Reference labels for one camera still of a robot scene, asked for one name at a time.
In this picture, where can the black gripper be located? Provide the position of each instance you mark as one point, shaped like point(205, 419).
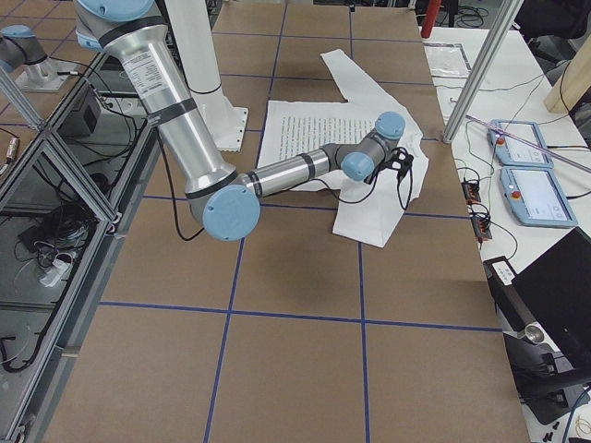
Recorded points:
point(369, 179)

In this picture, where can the white printed t-shirt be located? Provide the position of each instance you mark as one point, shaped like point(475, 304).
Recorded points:
point(367, 214)

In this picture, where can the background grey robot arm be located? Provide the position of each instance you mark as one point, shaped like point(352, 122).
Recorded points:
point(21, 48)

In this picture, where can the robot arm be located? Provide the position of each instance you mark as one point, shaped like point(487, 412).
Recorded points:
point(169, 58)

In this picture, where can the upper orange circuit board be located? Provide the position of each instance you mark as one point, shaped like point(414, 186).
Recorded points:
point(471, 191)

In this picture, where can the orange circuit board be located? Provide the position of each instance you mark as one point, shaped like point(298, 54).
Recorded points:
point(481, 227)
point(471, 191)

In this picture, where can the lower orange circuit board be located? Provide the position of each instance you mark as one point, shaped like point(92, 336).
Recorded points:
point(481, 227)

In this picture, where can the upper blue teach pendant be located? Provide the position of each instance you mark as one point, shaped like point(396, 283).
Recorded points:
point(512, 152)

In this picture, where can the blue teach pendant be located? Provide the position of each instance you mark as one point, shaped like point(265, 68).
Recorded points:
point(536, 198)
point(512, 152)

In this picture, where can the clear plastic bag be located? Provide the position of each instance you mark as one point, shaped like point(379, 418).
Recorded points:
point(447, 60)

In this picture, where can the lower blue teach pendant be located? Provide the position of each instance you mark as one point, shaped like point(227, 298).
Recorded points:
point(536, 198)

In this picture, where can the red fire extinguisher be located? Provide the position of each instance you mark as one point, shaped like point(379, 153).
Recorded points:
point(430, 18)

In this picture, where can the black laptop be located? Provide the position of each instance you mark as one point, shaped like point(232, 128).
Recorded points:
point(556, 290)

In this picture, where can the grey box under table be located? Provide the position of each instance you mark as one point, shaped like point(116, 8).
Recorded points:
point(82, 119)

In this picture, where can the white power strip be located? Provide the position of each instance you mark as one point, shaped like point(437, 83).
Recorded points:
point(55, 273)

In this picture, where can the aluminium frame post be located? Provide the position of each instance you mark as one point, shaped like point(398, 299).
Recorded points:
point(495, 37)

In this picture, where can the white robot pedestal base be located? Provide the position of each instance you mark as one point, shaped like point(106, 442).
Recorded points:
point(192, 31)

